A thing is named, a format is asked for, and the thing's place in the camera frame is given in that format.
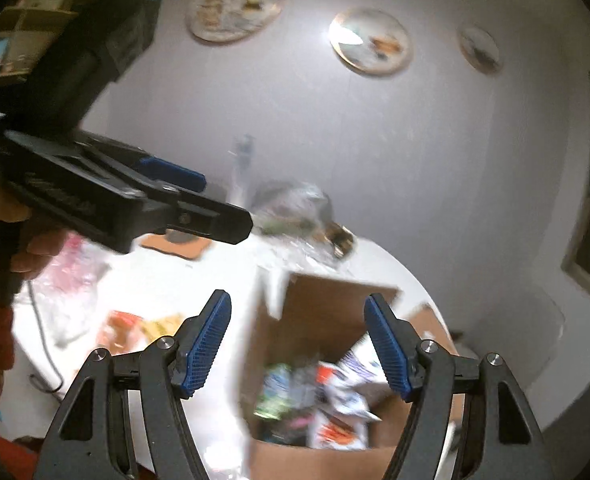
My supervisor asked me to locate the clear dotted plastic bag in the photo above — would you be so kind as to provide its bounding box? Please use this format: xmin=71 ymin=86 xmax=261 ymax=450
xmin=251 ymin=179 xmax=334 ymax=239

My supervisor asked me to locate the small round wall plate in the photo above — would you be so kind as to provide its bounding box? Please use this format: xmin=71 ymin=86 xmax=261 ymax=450
xmin=457 ymin=25 xmax=504 ymax=75

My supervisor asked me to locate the gold foil package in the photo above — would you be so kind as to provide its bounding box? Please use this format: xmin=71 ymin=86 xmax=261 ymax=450
xmin=324 ymin=222 xmax=359 ymax=262

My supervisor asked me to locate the pile of snack packets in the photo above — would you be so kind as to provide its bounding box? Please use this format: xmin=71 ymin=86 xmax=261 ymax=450
xmin=251 ymin=344 xmax=385 ymax=452

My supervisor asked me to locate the crumpled clear plastic wrap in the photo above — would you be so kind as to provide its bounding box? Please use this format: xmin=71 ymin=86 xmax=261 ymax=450
xmin=259 ymin=234 xmax=338 ymax=275

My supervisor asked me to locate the clear plastic bottle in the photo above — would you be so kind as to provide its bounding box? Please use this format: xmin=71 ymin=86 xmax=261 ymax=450
xmin=227 ymin=134 xmax=257 ymax=207

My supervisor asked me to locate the pink plastic bag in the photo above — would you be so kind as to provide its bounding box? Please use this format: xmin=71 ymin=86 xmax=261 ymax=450
xmin=25 ymin=236 xmax=112 ymax=347

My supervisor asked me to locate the orange flower-shaped coaster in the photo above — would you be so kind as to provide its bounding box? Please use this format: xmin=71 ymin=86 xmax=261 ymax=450
xmin=139 ymin=231 xmax=212 ymax=262

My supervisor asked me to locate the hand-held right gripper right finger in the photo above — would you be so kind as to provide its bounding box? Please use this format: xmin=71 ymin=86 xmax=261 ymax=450
xmin=364 ymin=293 xmax=560 ymax=480

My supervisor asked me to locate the person's left hand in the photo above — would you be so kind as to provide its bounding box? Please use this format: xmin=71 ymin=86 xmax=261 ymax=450
xmin=0 ymin=166 xmax=71 ymax=282

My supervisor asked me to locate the orange snack packet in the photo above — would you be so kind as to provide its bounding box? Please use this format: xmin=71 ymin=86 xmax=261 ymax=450
xmin=96 ymin=310 xmax=147 ymax=357

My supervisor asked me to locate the brown cardboard box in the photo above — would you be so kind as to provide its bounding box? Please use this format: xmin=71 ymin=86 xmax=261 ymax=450
xmin=237 ymin=270 xmax=470 ymax=480

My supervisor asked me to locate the yellow snack packet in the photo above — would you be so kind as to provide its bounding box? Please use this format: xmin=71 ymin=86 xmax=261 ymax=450
xmin=140 ymin=312 xmax=187 ymax=347

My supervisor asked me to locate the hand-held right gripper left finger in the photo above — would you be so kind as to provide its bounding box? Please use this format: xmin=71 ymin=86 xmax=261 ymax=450
xmin=32 ymin=289 xmax=233 ymax=480

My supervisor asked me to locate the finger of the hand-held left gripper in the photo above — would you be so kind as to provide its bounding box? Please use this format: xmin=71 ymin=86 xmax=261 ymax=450
xmin=125 ymin=182 xmax=256 ymax=247
xmin=81 ymin=131 xmax=208 ymax=195

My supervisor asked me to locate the large round wall plate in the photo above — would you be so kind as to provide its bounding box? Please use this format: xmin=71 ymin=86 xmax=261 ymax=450
xmin=186 ymin=0 xmax=284 ymax=44

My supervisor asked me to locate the wooden wall shelf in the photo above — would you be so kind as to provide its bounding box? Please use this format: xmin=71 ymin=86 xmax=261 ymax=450
xmin=0 ymin=0 xmax=98 ymax=92

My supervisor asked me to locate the medium round wall plate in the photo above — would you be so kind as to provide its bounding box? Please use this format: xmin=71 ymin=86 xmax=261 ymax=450
xmin=328 ymin=7 xmax=414 ymax=78

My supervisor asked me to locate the black cable on table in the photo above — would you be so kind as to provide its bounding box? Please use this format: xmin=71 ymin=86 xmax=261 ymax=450
xmin=27 ymin=280 xmax=67 ymax=397

